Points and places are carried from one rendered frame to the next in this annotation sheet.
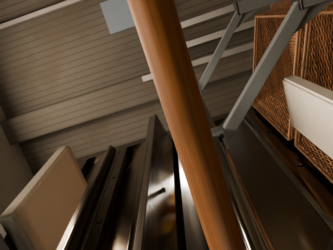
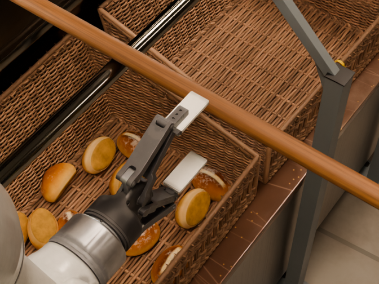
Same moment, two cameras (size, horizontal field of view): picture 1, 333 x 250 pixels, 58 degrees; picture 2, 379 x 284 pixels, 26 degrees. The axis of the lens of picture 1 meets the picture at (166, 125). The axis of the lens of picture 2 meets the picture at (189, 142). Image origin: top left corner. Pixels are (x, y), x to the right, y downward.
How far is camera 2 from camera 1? 1.07 m
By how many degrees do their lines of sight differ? 61
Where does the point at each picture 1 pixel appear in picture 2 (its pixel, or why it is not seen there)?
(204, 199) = (174, 89)
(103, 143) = not seen: outside the picture
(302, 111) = (191, 164)
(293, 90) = (199, 164)
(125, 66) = not seen: outside the picture
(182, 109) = (216, 115)
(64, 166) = (197, 109)
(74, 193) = (186, 105)
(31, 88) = not seen: outside the picture
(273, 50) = (305, 38)
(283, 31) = (317, 53)
